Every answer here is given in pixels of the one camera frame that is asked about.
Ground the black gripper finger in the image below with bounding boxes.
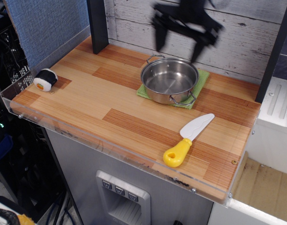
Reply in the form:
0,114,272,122
191,35,218,63
153,20,168,52

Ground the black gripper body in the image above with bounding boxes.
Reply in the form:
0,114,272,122
151,0,225,44

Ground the metal pot with handles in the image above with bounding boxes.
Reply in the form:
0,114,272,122
140,54,199,106

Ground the green cloth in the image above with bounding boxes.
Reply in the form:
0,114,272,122
136,69,210,110

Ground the plush sushi roll toy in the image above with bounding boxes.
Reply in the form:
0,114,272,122
33,68,58,92

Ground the clear acrylic table guard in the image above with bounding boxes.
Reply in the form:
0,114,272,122
0,69,260,205

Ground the black plastic crate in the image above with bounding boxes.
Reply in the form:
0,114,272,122
0,22,29,89

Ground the white toy sink unit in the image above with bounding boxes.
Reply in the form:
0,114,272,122
209,77,287,225

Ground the silver toy fridge dispenser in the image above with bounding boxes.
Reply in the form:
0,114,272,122
96,170,151,225

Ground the yellow object bottom left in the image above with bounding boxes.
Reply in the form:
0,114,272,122
17,214,35,225

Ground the black left shelf post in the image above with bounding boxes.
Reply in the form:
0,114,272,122
86,0,109,54

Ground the black shelf post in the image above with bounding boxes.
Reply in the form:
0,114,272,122
255,8,287,103
86,0,109,54

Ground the black right shelf post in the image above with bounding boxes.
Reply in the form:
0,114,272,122
255,8,287,103

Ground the yellow handled toy knife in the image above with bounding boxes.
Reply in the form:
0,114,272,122
163,113,215,168

